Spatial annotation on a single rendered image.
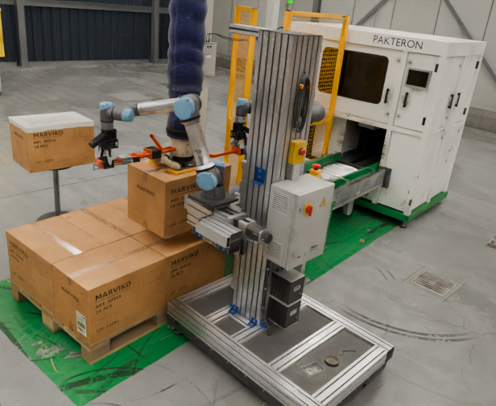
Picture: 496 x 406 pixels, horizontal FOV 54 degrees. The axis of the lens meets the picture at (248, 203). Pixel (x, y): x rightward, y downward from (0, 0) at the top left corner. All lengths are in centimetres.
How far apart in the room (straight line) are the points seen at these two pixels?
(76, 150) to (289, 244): 253
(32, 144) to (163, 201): 169
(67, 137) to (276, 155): 237
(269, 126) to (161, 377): 165
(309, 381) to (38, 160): 292
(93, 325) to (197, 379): 71
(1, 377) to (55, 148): 206
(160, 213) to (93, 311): 73
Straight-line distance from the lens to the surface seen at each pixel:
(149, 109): 294
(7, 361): 347
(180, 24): 312
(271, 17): 679
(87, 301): 305
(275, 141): 274
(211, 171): 276
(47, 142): 456
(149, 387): 316
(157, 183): 316
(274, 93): 271
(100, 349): 330
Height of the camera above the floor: 219
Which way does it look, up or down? 23 degrees down
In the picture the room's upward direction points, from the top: 6 degrees clockwise
